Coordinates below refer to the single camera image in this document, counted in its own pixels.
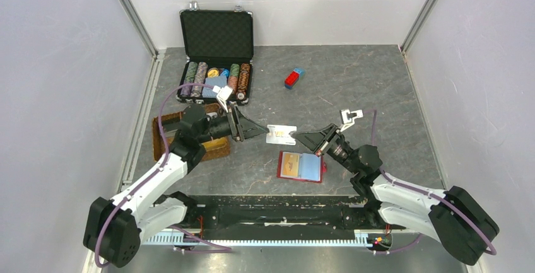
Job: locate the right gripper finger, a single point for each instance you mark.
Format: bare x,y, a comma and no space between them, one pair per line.
325,132
317,145

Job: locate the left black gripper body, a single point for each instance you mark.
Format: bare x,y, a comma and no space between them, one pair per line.
233,124

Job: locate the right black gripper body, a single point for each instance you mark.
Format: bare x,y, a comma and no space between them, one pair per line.
335,147

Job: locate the orange VIP card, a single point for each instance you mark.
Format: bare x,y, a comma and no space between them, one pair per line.
216,144

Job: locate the red leather card holder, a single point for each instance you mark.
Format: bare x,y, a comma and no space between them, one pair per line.
311,168

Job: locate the gold card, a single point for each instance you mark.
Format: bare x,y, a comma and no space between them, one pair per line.
289,165

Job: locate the white VIP card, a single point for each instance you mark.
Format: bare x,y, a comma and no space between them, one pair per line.
281,134

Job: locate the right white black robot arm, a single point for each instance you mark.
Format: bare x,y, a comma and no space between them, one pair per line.
451,217

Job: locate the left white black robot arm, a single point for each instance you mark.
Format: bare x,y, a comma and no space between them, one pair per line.
116,227

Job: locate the blue playing card deck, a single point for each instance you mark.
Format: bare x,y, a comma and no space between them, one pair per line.
219,81

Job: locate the dark card in basket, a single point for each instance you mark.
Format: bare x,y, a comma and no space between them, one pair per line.
170,127

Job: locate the brown woven divided basket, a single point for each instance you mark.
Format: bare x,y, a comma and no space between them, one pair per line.
158,143

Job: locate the brown orange chip stack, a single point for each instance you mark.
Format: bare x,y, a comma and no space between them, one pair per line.
243,81

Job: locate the grey purple chip stack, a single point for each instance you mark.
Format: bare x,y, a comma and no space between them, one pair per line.
199,78

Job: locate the green red chip stack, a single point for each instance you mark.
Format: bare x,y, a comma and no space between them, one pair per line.
233,77

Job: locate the yellow dealer button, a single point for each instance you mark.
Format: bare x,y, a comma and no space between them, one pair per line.
213,72

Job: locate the red blue toy brick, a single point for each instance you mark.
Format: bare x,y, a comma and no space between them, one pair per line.
292,79

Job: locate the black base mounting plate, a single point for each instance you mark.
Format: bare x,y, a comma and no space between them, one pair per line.
279,217

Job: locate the green purple chip stack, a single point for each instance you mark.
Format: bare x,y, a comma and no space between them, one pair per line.
189,78

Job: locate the black poker chip case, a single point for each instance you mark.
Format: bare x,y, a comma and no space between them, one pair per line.
220,38

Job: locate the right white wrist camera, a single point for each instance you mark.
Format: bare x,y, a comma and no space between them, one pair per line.
348,118

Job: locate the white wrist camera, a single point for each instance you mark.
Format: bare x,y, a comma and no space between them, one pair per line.
348,118
222,96

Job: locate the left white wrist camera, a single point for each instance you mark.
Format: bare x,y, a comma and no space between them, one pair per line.
222,96

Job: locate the white toothed cable rail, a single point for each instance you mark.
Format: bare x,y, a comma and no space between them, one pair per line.
175,238

